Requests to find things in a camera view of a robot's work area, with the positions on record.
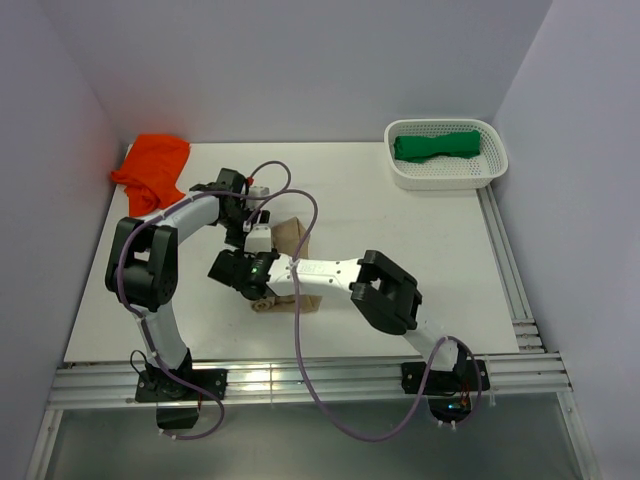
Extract beige t-shirt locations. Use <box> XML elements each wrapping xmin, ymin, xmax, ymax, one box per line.
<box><xmin>250</xmin><ymin>217</ymin><xmax>322</xmax><ymax>314</ymax></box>

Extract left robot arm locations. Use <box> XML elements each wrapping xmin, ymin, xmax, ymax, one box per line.
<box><xmin>105</xmin><ymin>169</ymin><xmax>276</xmax><ymax>400</ymax></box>

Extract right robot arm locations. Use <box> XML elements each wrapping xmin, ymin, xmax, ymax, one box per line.
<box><xmin>208</xmin><ymin>250</ymin><xmax>468</xmax><ymax>390</ymax></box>

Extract orange t-shirt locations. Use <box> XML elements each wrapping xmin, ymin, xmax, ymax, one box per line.
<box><xmin>110</xmin><ymin>134</ymin><xmax>190</xmax><ymax>217</ymax></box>

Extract rolled green t-shirt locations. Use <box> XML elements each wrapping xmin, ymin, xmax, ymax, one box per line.
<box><xmin>393</xmin><ymin>130</ymin><xmax>481</xmax><ymax>163</ymax></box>

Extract white plastic basket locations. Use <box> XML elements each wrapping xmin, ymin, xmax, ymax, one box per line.
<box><xmin>383</xmin><ymin>118</ymin><xmax>508</xmax><ymax>191</ymax></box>

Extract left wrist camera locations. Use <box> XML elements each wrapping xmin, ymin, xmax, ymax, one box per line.
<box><xmin>249</xmin><ymin>185</ymin><xmax>270</xmax><ymax>200</ymax></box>

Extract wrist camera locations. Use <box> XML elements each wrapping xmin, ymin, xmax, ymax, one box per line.
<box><xmin>249</xmin><ymin>185</ymin><xmax>270</xmax><ymax>200</ymax></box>
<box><xmin>243</xmin><ymin>223</ymin><xmax>273</xmax><ymax>255</ymax></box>

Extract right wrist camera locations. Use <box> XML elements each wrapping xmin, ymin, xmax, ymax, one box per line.
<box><xmin>243</xmin><ymin>223</ymin><xmax>273</xmax><ymax>255</ymax></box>

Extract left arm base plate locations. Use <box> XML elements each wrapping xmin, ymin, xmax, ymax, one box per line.
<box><xmin>134</xmin><ymin>367</ymin><xmax>228</xmax><ymax>403</ymax></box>

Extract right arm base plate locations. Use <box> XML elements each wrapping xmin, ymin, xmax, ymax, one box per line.
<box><xmin>399</xmin><ymin>357</ymin><xmax>491</xmax><ymax>396</ymax></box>

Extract aluminium rail frame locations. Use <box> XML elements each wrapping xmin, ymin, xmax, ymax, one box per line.
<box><xmin>26</xmin><ymin>187</ymin><xmax>601</xmax><ymax>479</ymax></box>

